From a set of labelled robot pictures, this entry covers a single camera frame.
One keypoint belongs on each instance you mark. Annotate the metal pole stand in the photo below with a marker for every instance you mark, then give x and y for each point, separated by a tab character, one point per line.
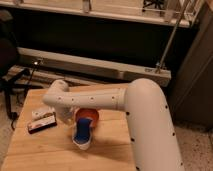
159	65

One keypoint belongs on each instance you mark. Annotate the black office chair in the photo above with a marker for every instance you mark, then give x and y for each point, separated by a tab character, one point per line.
9	56

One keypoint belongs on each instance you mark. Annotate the orange ceramic bowl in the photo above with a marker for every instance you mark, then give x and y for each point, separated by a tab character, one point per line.
91	114

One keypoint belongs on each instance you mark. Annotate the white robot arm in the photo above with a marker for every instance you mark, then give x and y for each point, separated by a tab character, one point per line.
153	138

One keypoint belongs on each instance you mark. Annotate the white rectangular box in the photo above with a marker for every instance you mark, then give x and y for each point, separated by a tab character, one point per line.
42	112

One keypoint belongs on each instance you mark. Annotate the black and white box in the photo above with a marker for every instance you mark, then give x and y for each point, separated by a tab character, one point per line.
41	124

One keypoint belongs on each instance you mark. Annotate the dark cabinet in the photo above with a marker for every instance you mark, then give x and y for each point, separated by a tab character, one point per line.
190	97

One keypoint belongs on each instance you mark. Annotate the long grey metal beam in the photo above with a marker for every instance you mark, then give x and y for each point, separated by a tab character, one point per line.
95	67

